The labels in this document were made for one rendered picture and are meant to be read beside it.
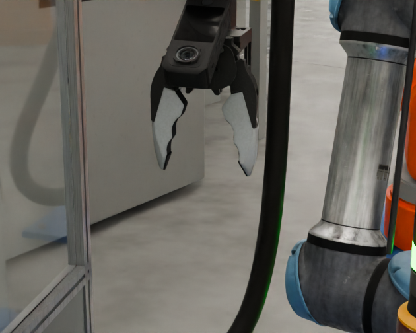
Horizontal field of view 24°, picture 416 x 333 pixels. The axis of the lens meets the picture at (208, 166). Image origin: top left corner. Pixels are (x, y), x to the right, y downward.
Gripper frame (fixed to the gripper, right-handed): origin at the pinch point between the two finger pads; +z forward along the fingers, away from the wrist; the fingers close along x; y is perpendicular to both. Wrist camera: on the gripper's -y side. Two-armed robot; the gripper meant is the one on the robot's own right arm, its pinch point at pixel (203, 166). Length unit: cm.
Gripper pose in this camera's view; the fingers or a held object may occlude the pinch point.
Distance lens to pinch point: 102.0
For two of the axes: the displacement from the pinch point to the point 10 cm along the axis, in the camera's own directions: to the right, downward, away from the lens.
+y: 2.5, -2.9, 9.3
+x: -9.7, -0.7, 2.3
